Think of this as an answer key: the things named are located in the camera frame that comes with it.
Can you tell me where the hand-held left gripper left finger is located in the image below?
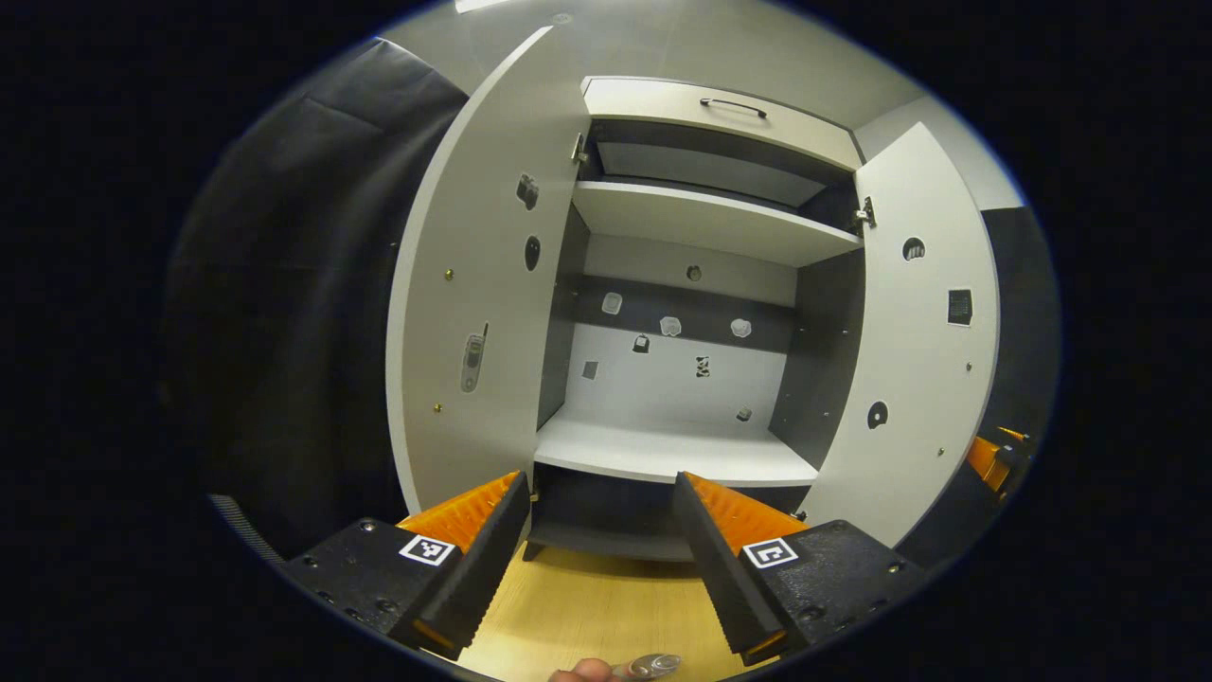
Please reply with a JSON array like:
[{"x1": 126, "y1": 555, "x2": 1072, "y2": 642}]
[{"x1": 281, "y1": 471, "x2": 533, "y2": 662}]

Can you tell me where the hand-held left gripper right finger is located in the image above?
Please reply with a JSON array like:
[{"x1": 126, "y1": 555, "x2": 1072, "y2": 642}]
[{"x1": 672, "y1": 471, "x2": 934, "y2": 667}]

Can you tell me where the clear bottle pink label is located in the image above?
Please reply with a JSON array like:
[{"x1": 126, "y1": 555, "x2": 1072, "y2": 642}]
[{"x1": 611, "y1": 652, "x2": 683, "y2": 681}]

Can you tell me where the white grey cabinet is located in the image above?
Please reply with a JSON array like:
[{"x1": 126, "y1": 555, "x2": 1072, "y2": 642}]
[{"x1": 523, "y1": 76, "x2": 867, "y2": 565}]

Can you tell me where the white cabinet drawer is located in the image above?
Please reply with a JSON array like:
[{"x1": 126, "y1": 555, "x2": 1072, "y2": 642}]
[{"x1": 579, "y1": 76, "x2": 864, "y2": 171}]

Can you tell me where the black backdrop cloth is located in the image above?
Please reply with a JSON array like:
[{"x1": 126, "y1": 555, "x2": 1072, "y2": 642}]
[{"x1": 161, "y1": 38, "x2": 472, "y2": 560}]

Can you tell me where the grey ribbed hose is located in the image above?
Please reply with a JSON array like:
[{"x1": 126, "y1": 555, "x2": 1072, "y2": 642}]
[{"x1": 206, "y1": 493, "x2": 285, "y2": 566}]

